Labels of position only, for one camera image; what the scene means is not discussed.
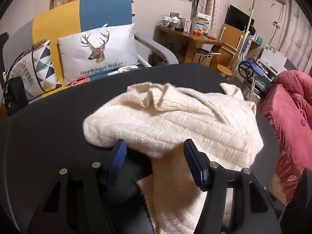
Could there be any pink quilted blanket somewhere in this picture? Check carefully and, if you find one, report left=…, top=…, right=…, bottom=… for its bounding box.
left=258, top=70, right=311, bottom=202

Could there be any pink cloth on sofa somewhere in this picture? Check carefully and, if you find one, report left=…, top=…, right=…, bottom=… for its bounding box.
left=66, top=78, right=90, bottom=88

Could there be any wooden chair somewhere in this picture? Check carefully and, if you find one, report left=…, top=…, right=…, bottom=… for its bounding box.
left=209, top=24, right=250, bottom=79

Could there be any cream knitted sweater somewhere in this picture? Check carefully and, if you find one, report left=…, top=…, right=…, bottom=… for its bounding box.
left=82, top=82, right=264, bottom=233

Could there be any black television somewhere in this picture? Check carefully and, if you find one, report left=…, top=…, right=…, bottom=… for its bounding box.
left=225, top=5, right=250, bottom=31

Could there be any wooden side table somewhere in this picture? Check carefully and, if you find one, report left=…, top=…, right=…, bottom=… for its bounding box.
left=155, top=25, right=224, bottom=63

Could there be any triangle pattern pillow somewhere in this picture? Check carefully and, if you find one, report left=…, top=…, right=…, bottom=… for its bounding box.
left=3, top=40, right=61, bottom=101

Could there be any white paper bag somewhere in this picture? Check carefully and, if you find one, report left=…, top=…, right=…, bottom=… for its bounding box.
left=260, top=44, right=287, bottom=74

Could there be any black handbag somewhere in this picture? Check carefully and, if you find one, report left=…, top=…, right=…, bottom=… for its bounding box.
left=3, top=77, right=28, bottom=116

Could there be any grey yellow blue sofa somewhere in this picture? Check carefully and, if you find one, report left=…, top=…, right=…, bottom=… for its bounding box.
left=0, top=0, right=180, bottom=103

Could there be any white deer print pillow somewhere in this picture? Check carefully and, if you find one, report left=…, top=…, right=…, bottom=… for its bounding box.
left=58, top=23, right=138, bottom=86

